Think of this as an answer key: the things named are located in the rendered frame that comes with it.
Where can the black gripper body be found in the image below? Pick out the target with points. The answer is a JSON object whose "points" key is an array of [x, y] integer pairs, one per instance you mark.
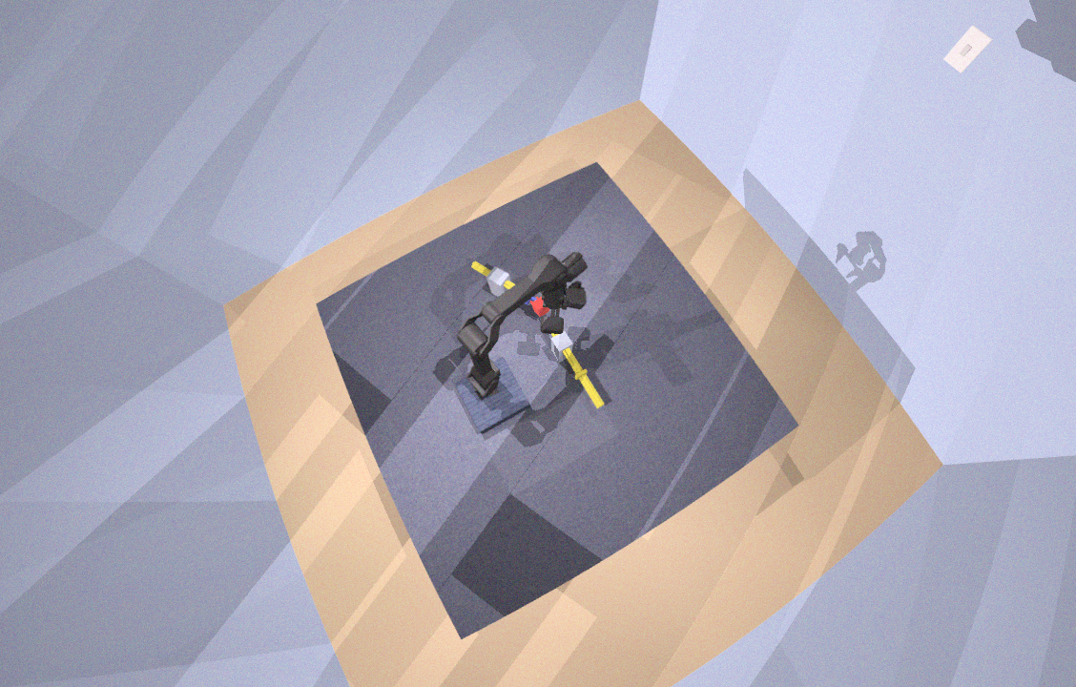
{"points": [[553, 325]]}

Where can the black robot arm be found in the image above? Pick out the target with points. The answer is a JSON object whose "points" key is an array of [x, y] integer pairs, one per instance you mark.
{"points": [[547, 276]]}

